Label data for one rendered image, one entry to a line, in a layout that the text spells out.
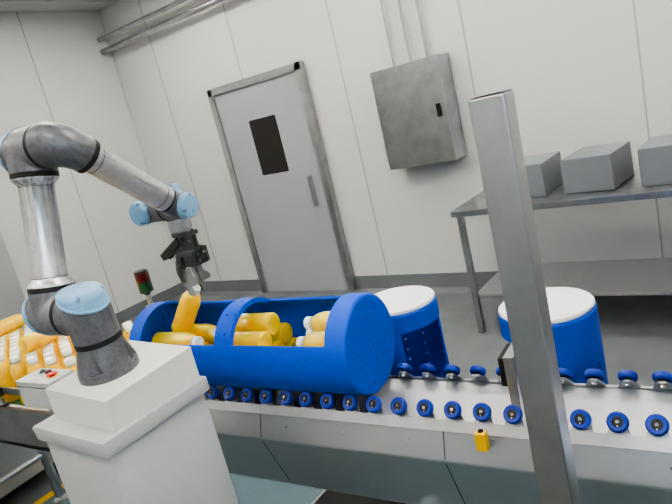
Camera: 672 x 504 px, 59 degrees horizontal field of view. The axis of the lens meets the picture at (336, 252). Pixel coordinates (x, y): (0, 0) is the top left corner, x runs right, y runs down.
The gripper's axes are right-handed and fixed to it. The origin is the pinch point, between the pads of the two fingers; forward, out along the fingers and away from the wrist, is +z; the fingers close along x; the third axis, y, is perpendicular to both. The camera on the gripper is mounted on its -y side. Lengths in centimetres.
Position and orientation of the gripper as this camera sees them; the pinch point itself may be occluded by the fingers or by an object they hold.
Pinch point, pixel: (195, 288)
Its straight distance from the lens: 204.4
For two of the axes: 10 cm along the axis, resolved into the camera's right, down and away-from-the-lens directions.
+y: 8.3, -0.8, -5.5
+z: 2.4, 9.4, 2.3
